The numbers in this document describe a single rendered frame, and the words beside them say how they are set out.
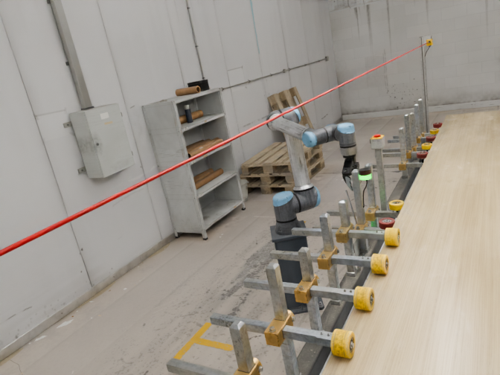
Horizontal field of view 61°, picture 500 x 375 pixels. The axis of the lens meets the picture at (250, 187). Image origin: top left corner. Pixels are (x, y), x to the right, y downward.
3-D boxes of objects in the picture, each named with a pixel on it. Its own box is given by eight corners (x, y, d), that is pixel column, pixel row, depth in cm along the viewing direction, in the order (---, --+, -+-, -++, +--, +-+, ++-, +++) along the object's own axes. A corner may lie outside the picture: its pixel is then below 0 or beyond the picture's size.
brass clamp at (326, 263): (317, 268, 180) (315, 258, 179) (327, 254, 191) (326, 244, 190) (330, 270, 177) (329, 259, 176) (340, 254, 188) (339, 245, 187)
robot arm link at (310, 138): (258, 112, 290) (309, 132, 231) (274, 108, 294) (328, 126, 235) (260, 129, 294) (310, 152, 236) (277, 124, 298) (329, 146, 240)
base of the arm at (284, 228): (276, 237, 296) (274, 224, 293) (274, 227, 314) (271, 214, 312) (303, 232, 295) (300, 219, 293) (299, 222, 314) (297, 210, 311)
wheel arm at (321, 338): (210, 324, 155) (208, 316, 153) (216, 318, 157) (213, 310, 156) (343, 350, 129) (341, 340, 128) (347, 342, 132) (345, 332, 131)
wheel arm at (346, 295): (244, 288, 175) (242, 280, 174) (248, 283, 178) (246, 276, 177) (364, 303, 149) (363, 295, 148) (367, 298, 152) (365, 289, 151)
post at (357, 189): (361, 253, 233) (350, 170, 219) (362, 250, 235) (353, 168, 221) (367, 254, 231) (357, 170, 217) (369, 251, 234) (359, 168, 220)
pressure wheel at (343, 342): (340, 334, 137) (335, 359, 132) (333, 324, 131) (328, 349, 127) (359, 338, 134) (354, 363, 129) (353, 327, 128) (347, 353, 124)
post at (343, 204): (350, 289, 214) (338, 201, 200) (351, 285, 217) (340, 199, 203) (356, 289, 213) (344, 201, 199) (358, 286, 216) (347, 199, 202)
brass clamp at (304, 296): (294, 301, 160) (292, 290, 159) (307, 283, 171) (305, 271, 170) (309, 303, 157) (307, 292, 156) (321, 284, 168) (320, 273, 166)
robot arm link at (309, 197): (293, 210, 311) (271, 110, 296) (313, 204, 317) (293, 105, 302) (303, 214, 297) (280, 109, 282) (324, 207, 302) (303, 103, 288)
